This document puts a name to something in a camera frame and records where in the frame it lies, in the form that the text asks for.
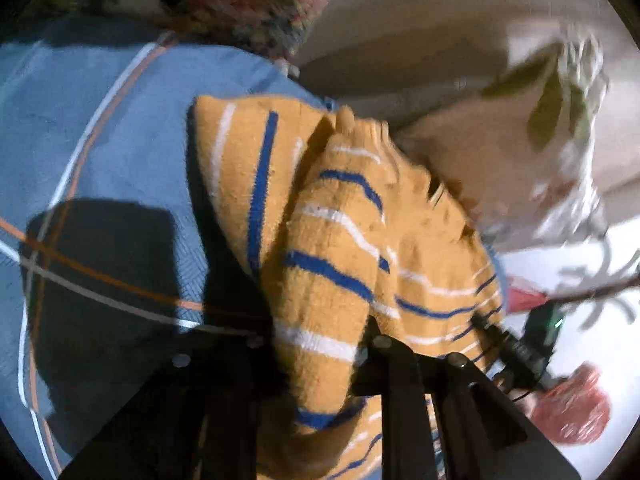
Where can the red crinkled object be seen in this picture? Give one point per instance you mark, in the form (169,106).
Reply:
(572,405)

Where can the yellow striped sweater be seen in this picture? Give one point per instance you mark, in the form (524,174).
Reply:
(325,235)

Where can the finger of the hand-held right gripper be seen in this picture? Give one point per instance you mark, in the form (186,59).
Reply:
(515,360)

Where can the blue plaid bedsheet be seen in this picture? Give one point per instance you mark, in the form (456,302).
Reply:
(100,135)

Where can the white pillow with dark flowers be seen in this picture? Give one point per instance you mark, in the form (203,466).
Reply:
(265,10)

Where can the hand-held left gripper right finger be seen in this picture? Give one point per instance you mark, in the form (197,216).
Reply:
(400,410)

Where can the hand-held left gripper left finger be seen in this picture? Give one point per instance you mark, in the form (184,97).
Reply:
(225,410)

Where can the white pillow with green leaves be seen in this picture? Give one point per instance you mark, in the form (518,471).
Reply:
(500,160)

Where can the beige curtain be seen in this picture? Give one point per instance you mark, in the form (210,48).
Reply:
(425,25)

